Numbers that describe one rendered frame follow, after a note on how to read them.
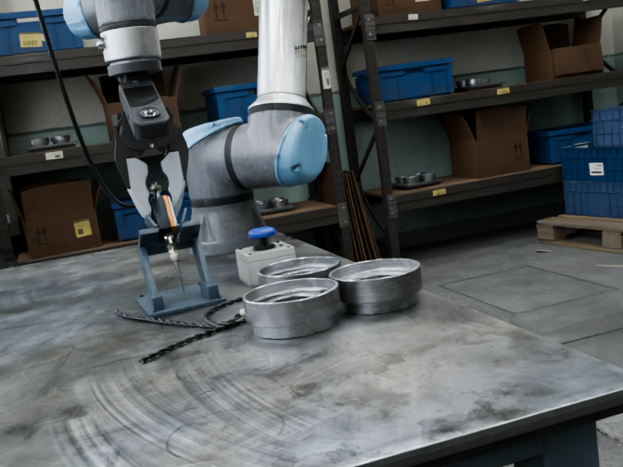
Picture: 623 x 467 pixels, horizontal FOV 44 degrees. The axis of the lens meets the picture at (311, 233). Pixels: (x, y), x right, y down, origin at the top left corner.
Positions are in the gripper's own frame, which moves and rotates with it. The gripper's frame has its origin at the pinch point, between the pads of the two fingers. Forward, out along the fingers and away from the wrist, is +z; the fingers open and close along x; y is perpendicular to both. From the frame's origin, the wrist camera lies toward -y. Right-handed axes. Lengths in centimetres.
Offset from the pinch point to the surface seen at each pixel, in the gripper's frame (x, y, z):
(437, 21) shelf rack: -229, 309, -52
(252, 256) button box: -10.7, -3.6, 7.8
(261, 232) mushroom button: -12.9, -2.0, 5.0
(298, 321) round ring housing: -6.8, -31.5, 10.2
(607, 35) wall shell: -400, 360, -35
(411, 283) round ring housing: -20.7, -30.2, 9.4
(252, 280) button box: -10.1, -3.5, 11.1
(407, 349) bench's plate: -13.4, -42.4, 12.2
